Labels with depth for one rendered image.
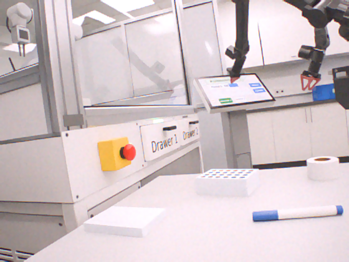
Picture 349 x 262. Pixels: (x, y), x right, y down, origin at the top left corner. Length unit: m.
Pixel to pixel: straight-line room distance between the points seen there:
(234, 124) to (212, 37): 1.08
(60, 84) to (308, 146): 3.64
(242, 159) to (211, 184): 1.32
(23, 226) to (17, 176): 0.13
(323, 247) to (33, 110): 0.56
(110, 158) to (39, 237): 0.25
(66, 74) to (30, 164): 0.21
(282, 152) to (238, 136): 2.08
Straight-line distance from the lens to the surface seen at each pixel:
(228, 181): 0.56
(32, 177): 0.63
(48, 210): 0.63
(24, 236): 0.74
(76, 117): 0.57
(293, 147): 3.90
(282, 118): 3.84
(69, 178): 0.55
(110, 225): 0.47
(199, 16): 2.72
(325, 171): 0.63
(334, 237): 0.40
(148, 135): 0.81
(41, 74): 0.58
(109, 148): 0.60
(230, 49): 1.55
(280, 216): 0.44
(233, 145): 1.85
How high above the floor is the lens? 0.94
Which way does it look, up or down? 3 degrees down
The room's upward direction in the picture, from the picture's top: 8 degrees counter-clockwise
